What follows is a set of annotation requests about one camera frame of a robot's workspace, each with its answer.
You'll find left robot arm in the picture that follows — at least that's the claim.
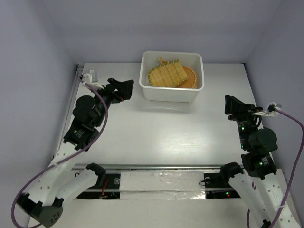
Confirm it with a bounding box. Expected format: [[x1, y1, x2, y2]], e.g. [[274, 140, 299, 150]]
[[11, 78, 134, 228]]

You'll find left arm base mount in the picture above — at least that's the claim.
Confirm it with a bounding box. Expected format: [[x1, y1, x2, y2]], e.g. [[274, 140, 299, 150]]
[[77, 171, 121, 200]]

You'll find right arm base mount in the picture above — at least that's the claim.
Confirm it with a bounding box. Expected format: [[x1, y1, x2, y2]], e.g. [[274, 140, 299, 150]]
[[199, 162, 244, 199]]

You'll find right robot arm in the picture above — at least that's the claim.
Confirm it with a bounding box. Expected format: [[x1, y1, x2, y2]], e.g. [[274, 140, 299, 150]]
[[218, 95, 304, 228]]

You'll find orange fish-shaped woven plate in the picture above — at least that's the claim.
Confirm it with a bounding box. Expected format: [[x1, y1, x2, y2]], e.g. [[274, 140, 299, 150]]
[[158, 57, 167, 64]]

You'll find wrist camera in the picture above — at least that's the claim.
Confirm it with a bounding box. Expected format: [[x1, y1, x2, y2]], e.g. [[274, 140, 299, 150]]
[[82, 70, 103, 89], [253, 102, 282, 118]]

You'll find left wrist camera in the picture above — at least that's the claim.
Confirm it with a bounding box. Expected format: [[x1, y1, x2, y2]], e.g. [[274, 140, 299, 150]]
[[82, 70, 103, 89]]

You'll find round orange woven plate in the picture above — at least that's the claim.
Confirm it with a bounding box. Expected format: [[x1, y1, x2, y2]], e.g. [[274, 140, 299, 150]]
[[176, 66, 197, 89]]

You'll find aluminium side rail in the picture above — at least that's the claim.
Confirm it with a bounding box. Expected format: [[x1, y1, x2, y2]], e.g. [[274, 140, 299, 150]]
[[51, 64, 84, 161]]

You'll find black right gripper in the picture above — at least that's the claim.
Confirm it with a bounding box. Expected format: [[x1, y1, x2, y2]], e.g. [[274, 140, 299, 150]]
[[224, 94, 262, 149]]

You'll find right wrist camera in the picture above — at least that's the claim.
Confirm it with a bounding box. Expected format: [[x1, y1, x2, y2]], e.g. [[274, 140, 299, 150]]
[[253, 102, 282, 118]]

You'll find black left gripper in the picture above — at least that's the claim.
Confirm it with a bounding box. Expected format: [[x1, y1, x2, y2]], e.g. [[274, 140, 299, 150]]
[[91, 78, 133, 127]]

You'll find white plastic bin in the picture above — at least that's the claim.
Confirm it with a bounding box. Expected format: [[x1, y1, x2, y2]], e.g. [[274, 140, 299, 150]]
[[139, 51, 205, 103]]

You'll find yellow fan-shaped bamboo plate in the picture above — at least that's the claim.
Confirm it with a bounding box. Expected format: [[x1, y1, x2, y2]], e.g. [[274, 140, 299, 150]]
[[148, 59, 188, 88]]

